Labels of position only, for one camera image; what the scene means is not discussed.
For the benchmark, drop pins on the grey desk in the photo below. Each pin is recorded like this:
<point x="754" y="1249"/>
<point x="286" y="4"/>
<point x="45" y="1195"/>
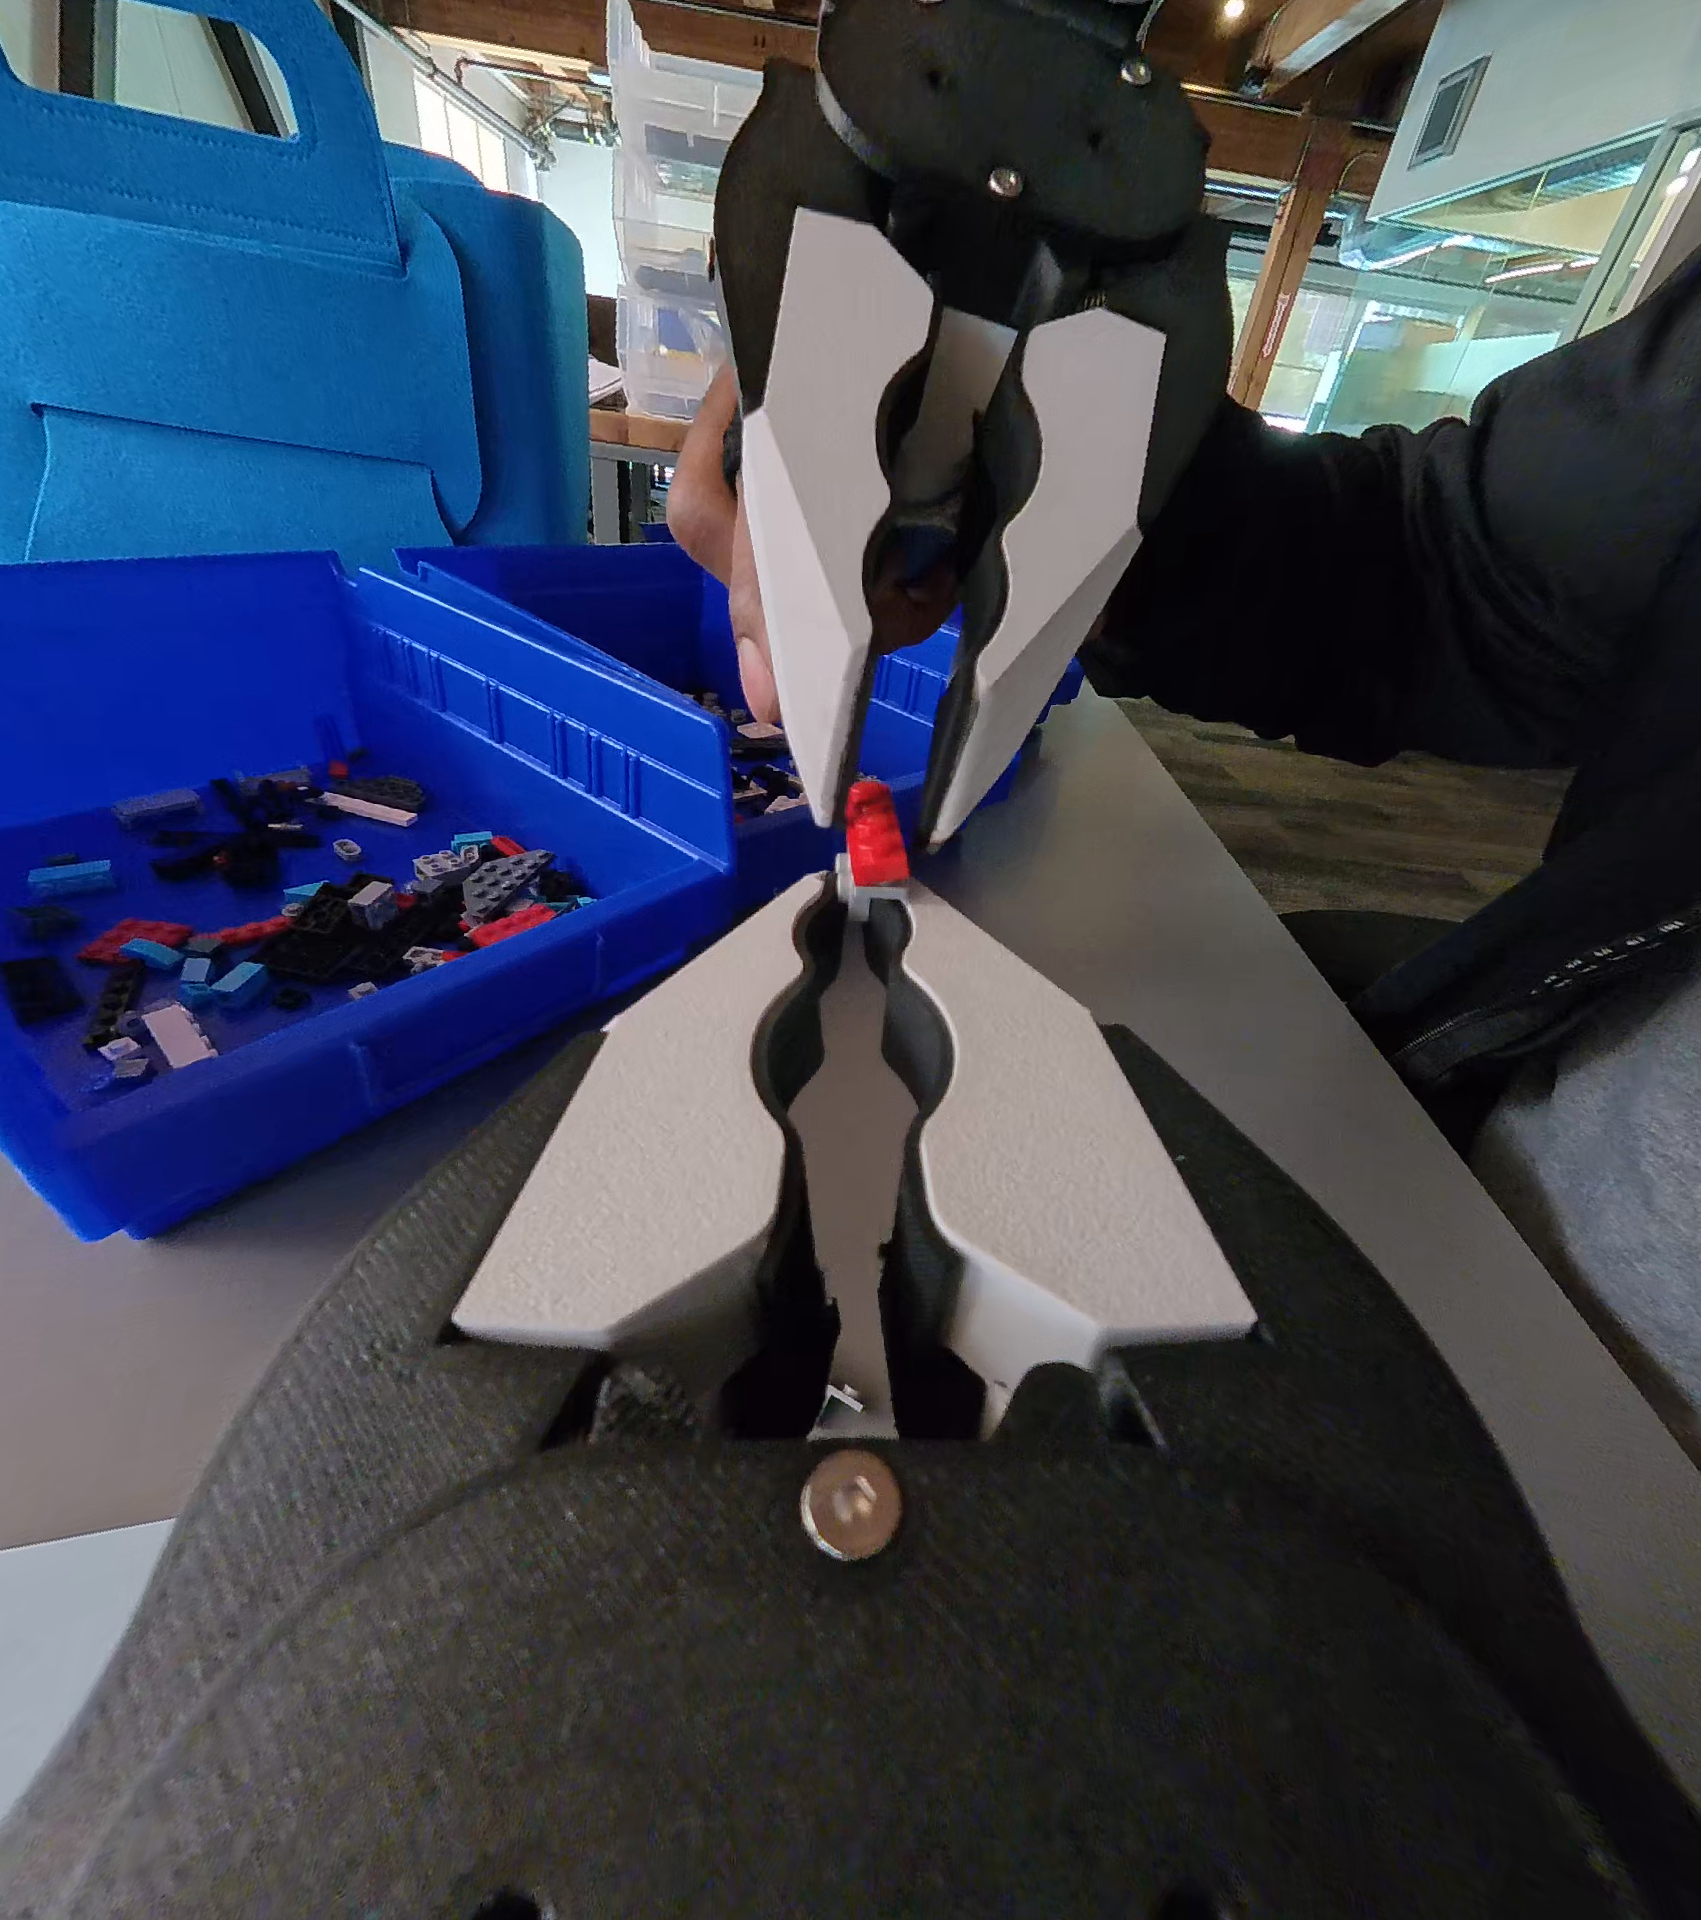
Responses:
<point x="1240" y="975"/>

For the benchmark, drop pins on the red toy brick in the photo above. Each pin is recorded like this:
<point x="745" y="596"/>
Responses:
<point x="875" y="832"/>

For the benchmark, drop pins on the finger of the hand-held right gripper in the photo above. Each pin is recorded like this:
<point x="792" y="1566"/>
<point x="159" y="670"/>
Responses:
<point x="820" y="450"/>
<point x="1082" y="480"/>

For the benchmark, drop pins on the large pile of toy bricks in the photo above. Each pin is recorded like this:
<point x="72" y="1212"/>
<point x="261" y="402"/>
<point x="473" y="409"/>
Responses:
<point x="324" y="944"/>

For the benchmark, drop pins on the stack of clear plastic bins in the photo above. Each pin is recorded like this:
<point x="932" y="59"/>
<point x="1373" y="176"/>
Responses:
<point x="668" y="224"/>

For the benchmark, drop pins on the wooden post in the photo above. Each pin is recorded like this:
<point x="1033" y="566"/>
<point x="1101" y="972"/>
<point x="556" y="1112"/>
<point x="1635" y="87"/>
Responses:
<point x="1284" y="301"/>

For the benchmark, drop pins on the person's right hand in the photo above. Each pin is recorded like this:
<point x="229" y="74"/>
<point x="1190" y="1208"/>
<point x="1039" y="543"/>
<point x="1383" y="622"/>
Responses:
<point x="710" y="525"/>

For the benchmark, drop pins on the wooden table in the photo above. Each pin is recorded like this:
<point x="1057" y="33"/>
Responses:
<point x="632" y="428"/>

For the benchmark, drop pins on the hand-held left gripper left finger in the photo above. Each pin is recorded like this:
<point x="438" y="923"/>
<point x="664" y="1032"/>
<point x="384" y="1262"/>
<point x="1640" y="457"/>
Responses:
<point x="625" y="1186"/>

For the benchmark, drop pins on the grey toy brick plate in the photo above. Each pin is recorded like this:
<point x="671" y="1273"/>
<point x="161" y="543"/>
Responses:
<point x="871" y="896"/>

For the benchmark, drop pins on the person's right forearm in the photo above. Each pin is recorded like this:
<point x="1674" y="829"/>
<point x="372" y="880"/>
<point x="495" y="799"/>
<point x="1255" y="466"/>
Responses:
<point x="1466" y="570"/>

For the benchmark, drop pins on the blue felt bag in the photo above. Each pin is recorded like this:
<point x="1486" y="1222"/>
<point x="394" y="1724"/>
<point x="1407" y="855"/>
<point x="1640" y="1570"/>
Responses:
<point x="188" y="301"/>

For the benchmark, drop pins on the person's upper body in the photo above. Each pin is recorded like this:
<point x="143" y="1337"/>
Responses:
<point x="1659" y="1198"/>

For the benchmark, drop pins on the pale instruction booklet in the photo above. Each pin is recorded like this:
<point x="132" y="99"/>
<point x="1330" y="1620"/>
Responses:
<point x="8" y="1648"/>

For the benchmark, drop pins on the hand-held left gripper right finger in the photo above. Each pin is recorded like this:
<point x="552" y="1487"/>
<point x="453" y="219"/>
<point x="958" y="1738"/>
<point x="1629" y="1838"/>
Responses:
<point x="1075" y="1186"/>

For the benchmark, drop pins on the blue plastic bin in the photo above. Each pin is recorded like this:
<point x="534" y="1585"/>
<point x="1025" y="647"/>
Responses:
<point x="549" y="631"/>
<point x="40" y="674"/>

